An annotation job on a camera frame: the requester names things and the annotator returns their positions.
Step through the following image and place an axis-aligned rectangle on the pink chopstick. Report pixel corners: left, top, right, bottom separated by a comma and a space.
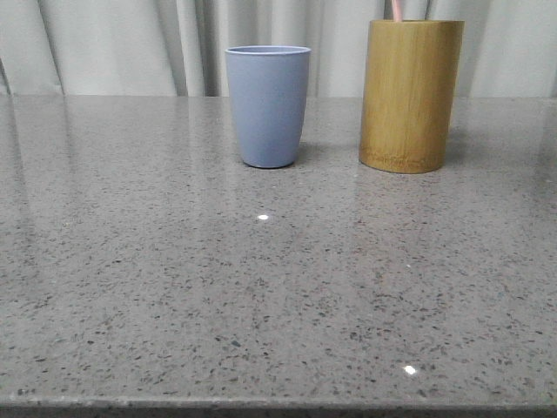
391, 0, 403, 23

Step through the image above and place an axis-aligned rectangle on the grey-white curtain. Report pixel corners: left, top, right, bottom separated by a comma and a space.
1, 1, 556, 98

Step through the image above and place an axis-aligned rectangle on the bamboo cylinder holder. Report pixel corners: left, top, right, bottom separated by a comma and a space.
359, 20, 465, 174

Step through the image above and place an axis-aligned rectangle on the blue plastic cup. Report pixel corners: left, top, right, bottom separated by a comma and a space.
225, 45, 312, 168

